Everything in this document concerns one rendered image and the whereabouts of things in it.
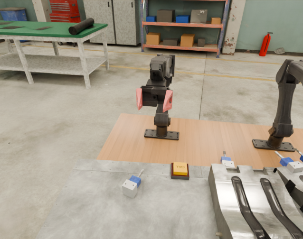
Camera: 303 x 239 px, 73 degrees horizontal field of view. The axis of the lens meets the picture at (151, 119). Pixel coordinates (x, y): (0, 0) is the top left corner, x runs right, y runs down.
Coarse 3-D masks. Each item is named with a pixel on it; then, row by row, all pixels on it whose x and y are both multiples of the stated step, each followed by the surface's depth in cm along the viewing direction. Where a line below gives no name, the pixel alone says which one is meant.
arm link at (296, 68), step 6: (288, 60) 92; (300, 60) 94; (282, 66) 97; (288, 66) 93; (294, 66) 90; (300, 66) 87; (282, 72) 96; (288, 72) 94; (294, 72) 89; (300, 72) 85; (276, 78) 102; (282, 78) 97; (300, 78) 85
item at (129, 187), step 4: (140, 172) 89; (132, 176) 86; (128, 180) 83; (132, 180) 85; (136, 180) 85; (140, 180) 85; (124, 184) 81; (128, 184) 81; (132, 184) 81; (136, 184) 81; (124, 188) 81; (128, 188) 80; (132, 188) 80; (136, 188) 83; (124, 192) 83; (128, 192) 81; (132, 192) 80; (136, 192) 84; (132, 196) 82
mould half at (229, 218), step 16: (208, 176) 90; (224, 176) 80; (240, 176) 80; (256, 176) 80; (272, 176) 80; (224, 192) 75; (256, 192) 75; (224, 208) 69; (256, 208) 69; (288, 208) 69; (224, 224) 64; (240, 224) 61; (272, 224) 62
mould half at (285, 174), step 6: (282, 168) 88; (282, 174) 86; (288, 174) 86; (294, 174) 86; (300, 174) 86; (282, 180) 86; (288, 180) 83; (294, 180) 83; (300, 180) 83; (300, 186) 80; (294, 192) 81; (300, 192) 78; (294, 198) 81; (300, 198) 79; (300, 204) 79
